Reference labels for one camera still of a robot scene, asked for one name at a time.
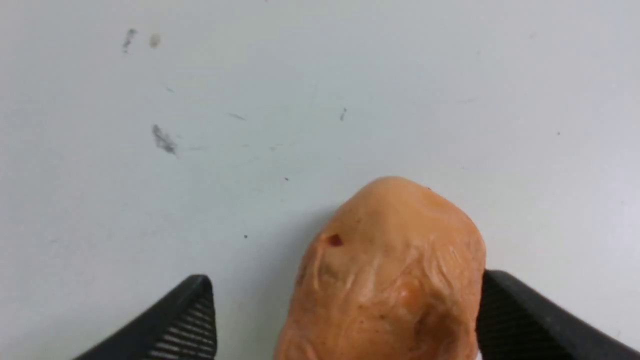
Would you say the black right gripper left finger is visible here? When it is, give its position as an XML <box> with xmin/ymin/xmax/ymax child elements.
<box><xmin>77</xmin><ymin>274</ymin><xmax>218</xmax><ymax>360</ymax></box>

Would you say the orange-brown toy potato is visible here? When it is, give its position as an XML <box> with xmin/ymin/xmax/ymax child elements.
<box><xmin>273</xmin><ymin>177</ymin><xmax>487</xmax><ymax>360</ymax></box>

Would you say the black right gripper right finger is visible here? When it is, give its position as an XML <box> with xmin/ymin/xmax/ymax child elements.
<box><xmin>476</xmin><ymin>269</ymin><xmax>640</xmax><ymax>360</ymax></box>

